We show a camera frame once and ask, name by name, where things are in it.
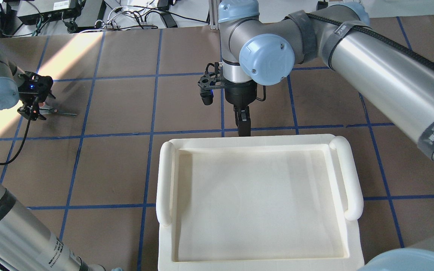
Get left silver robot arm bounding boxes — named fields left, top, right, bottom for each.
left=0, top=51, right=104, bottom=271

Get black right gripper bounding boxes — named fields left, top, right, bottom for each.
left=225, top=81, right=258, bottom=137

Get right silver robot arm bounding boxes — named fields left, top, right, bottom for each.
left=218, top=0, right=434, bottom=161

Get grey orange scissors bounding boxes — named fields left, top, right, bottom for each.
left=38, top=103, right=78, bottom=116

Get cream plastic tray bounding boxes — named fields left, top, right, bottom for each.
left=156, top=134, right=364, bottom=271

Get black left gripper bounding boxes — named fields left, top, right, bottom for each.
left=17, top=72, right=55, bottom=121

